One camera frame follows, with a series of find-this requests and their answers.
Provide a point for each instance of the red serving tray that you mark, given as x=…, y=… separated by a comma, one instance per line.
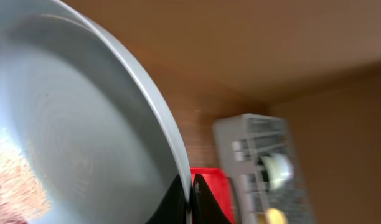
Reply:
x=220, y=186

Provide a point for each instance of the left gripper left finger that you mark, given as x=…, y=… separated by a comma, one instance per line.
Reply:
x=172, y=209

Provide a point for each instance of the grey dishwasher rack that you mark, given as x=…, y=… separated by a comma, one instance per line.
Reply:
x=257, y=154

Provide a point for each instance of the yellow plastic cup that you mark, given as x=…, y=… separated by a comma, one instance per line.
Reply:
x=275, y=216

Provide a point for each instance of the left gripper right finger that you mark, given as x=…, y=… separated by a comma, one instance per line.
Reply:
x=205, y=208

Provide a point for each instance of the white plate with scraps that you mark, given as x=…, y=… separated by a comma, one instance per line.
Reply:
x=86, y=115

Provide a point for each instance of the green bowl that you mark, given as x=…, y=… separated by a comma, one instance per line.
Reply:
x=277, y=170

